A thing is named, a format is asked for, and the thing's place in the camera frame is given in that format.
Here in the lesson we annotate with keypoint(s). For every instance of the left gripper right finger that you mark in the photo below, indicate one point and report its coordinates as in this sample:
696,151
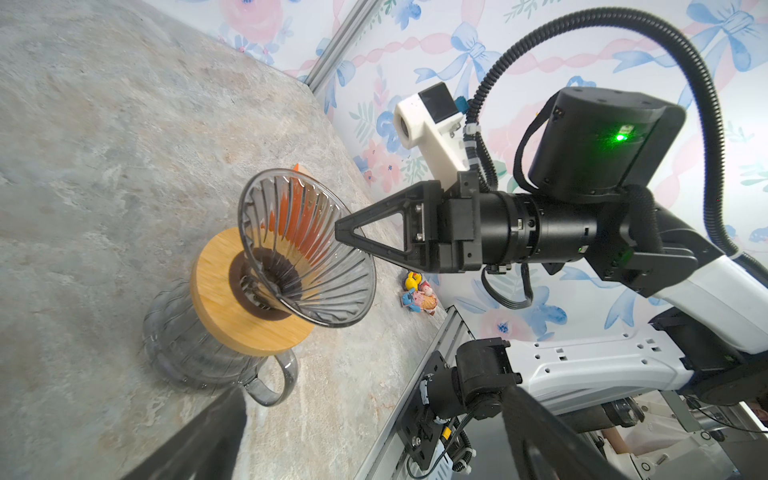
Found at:
543,447

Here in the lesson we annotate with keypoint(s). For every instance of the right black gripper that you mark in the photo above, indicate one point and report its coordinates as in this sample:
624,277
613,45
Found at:
464,229

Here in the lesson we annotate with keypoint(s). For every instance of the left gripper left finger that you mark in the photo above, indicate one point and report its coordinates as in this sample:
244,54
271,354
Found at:
206,448

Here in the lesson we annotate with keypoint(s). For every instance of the grey glass dripper cone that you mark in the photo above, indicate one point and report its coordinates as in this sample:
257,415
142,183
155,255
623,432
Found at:
294,263

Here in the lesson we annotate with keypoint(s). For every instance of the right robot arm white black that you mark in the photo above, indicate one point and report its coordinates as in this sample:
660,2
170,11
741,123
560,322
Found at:
588,201

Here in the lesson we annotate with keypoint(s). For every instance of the orange coffee filter pack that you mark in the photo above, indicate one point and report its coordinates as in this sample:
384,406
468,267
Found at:
300,212

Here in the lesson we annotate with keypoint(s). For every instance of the small colourful doll toy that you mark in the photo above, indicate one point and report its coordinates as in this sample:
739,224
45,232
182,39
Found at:
418,295

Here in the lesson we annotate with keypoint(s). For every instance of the grey glass carafe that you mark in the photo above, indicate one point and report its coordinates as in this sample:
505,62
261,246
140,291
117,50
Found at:
181,350

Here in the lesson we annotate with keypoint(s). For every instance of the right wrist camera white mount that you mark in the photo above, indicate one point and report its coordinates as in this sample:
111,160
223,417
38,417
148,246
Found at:
431,122

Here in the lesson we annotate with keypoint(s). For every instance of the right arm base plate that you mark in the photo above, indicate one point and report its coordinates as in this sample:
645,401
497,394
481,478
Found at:
438,402

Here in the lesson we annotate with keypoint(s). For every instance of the aluminium mounting rail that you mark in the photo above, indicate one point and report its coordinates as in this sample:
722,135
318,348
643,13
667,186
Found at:
386,459

